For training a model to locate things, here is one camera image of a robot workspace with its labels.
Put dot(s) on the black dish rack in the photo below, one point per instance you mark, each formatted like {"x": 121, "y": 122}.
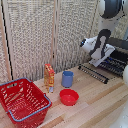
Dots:
{"x": 120, "y": 45}

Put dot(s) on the orange food box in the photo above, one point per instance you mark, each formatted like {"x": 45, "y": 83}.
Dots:
{"x": 49, "y": 76}

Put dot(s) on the wide woven screen panel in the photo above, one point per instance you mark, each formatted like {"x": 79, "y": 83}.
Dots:
{"x": 31, "y": 36}
{"x": 73, "y": 33}

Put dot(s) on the narrow woven screen panel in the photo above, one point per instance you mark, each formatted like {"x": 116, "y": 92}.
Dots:
{"x": 2, "y": 56}

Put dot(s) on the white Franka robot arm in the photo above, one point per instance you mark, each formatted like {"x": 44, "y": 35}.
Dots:
{"x": 100, "y": 41}

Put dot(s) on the black oven door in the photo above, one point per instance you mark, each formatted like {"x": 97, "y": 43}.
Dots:
{"x": 94, "y": 73}

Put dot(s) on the blue plastic cup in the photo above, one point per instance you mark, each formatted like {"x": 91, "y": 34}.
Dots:
{"x": 67, "y": 79}

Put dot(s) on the red plastic bowl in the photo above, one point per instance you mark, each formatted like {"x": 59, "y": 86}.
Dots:
{"x": 69, "y": 97}

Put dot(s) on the small grey bottle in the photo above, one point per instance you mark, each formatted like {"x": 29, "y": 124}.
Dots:
{"x": 51, "y": 89}

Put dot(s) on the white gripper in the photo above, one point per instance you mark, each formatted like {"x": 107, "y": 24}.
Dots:
{"x": 101, "y": 56}

